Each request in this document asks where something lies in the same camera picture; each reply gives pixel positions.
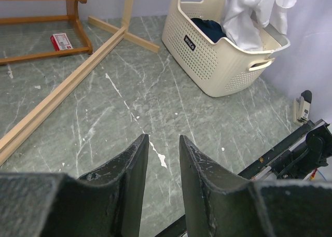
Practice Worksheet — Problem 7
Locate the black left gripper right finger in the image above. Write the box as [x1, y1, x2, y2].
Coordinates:
[179, 135, 331, 236]

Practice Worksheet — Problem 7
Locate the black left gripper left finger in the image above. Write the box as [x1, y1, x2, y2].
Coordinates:
[1, 134, 149, 236]

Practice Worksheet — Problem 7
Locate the navy blue t shirt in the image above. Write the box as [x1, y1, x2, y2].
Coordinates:
[191, 18, 228, 44]

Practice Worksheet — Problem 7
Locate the white t shirt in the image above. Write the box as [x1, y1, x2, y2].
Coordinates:
[221, 0, 297, 51]

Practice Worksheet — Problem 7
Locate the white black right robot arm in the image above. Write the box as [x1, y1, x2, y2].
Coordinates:
[272, 125, 331, 179]

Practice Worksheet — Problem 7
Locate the cream plastic laundry basket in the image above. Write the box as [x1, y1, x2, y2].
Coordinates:
[162, 0, 290, 97]

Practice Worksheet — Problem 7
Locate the small red white box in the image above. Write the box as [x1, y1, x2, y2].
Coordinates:
[50, 33, 73, 51]

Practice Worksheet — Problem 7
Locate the orange wooden shoe shelf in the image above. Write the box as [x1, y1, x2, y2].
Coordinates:
[1, 0, 93, 65]

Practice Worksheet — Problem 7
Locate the wooden clothes rack frame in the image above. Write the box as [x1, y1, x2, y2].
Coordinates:
[0, 0, 161, 166]

